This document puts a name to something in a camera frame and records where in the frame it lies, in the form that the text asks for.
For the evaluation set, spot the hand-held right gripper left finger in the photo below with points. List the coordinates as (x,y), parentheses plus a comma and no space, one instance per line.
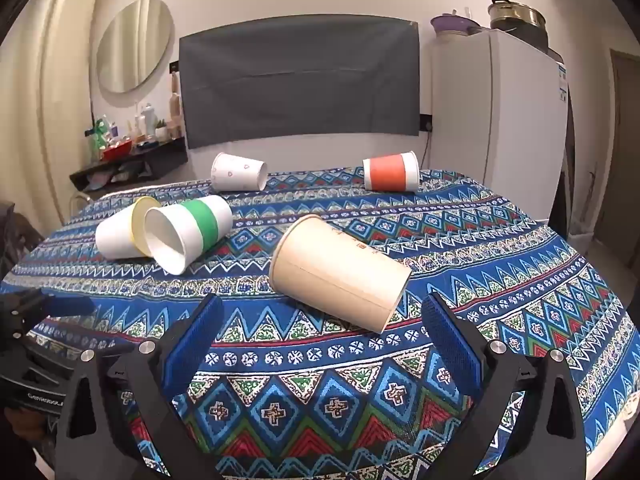
(192,345)

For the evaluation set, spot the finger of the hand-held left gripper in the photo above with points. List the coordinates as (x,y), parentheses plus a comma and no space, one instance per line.
(67,305)

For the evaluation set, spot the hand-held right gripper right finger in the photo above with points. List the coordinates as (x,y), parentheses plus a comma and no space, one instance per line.
(452,350)

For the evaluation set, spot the white cup with green band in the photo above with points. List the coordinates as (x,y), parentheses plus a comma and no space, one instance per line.
(200,220)

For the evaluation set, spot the tan paper cup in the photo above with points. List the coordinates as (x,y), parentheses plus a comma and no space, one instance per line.
(340,275)

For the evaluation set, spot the white cup with yellow rim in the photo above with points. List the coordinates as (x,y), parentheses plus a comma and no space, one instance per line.
(115,235)

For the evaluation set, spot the white cup with heart print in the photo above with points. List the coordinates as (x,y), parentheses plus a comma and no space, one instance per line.
(237,172)

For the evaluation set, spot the orange paper cup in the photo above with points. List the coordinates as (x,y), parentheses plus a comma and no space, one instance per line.
(390,172)

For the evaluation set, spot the dark cloth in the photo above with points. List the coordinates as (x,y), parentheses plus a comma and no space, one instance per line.
(17,235)

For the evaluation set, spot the clear plastic chair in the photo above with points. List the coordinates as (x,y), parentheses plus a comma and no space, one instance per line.
(77,202)

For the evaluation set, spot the blue patterned tablecloth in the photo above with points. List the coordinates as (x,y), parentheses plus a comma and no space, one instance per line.
(350,390)

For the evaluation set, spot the red box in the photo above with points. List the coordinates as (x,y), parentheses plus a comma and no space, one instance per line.
(117,151)

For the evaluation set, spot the green plastic bottle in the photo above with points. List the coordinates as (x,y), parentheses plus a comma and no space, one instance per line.
(98,135)

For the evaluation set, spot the cream curtain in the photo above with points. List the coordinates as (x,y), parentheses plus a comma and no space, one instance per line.
(45,110)

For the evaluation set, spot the small potted plant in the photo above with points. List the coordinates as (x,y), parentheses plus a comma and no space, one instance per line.
(161,131)

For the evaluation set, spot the white pump bottle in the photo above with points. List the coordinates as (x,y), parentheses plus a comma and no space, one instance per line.
(149,120)

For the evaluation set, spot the white refrigerator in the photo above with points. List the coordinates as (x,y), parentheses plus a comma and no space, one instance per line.
(490,110)

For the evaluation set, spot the brown door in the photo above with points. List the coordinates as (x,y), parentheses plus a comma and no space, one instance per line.
(622,150)

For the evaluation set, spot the dark grey cloth cover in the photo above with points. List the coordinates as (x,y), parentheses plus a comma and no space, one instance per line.
(300,85)

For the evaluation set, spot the purple basin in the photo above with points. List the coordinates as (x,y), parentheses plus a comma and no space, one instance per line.
(450,24)

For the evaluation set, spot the steel pot with lid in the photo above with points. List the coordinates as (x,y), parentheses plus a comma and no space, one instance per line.
(517,17)

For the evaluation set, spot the black wall shelf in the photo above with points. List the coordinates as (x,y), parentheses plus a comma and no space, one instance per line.
(150,160)

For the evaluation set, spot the black wall socket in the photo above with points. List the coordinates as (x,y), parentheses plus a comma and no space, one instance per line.
(425,123)

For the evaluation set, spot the oval wall mirror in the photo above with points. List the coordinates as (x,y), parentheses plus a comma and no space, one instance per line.
(135,45)

